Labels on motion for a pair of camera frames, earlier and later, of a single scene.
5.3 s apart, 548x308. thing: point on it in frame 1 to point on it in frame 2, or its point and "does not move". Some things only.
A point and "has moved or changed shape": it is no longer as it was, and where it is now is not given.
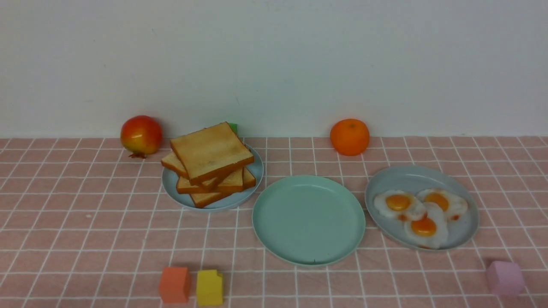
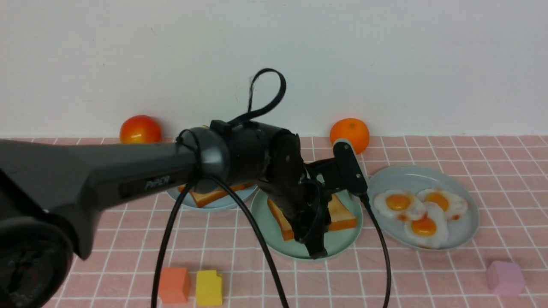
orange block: x=174 y=285 does not move
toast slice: x=209 y=152 has moved or changed shape
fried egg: x=400 y=204 does not move
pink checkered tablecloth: x=84 y=223 does not move
